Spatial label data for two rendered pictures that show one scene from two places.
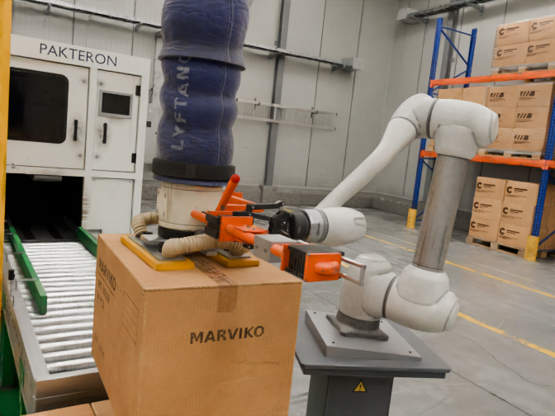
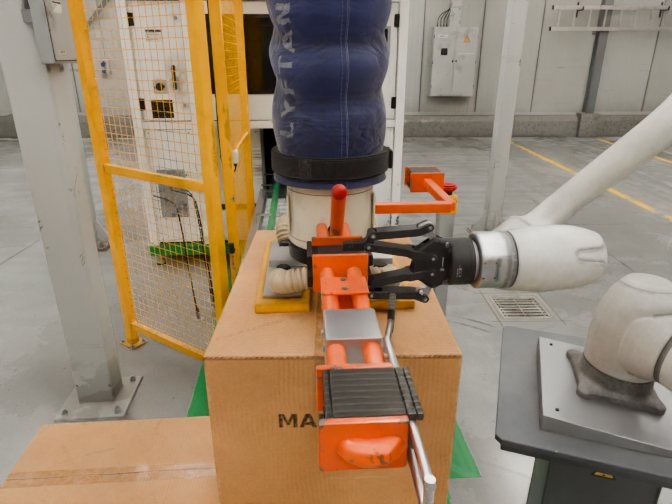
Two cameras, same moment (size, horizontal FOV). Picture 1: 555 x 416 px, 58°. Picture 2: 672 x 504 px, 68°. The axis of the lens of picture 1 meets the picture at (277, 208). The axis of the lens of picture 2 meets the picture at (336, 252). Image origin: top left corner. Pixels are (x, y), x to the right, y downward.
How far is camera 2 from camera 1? 0.62 m
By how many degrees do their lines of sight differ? 31
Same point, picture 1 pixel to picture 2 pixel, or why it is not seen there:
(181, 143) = (290, 127)
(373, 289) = (641, 338)
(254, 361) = not seen: hidden behind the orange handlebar
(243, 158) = (557, 81)
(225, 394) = (341, 491)
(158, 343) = (232, 423)
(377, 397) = (634, 491)
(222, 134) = (353, 108)
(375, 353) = (628, 441)
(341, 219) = (547, 252)
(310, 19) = not seen: outside the picture
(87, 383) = not seen: hidden behind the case
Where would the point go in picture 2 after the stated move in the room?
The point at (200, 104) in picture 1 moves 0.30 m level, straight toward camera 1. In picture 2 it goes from (310, 63) to (208, 67)
